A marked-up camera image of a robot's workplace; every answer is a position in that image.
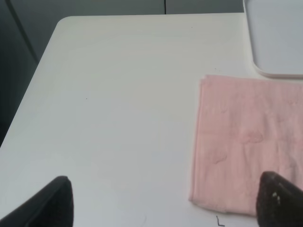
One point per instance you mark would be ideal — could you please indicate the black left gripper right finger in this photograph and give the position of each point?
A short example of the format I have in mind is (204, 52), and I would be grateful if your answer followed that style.
(279, 202)

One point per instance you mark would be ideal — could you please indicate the white plastic tray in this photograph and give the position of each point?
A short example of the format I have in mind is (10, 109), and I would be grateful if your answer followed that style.
(275, 29)

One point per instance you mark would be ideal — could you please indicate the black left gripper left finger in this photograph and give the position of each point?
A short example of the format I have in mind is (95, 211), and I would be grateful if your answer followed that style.
(52, 206)

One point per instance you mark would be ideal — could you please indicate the pink towel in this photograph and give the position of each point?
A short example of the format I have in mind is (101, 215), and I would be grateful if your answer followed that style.
(244, 128)

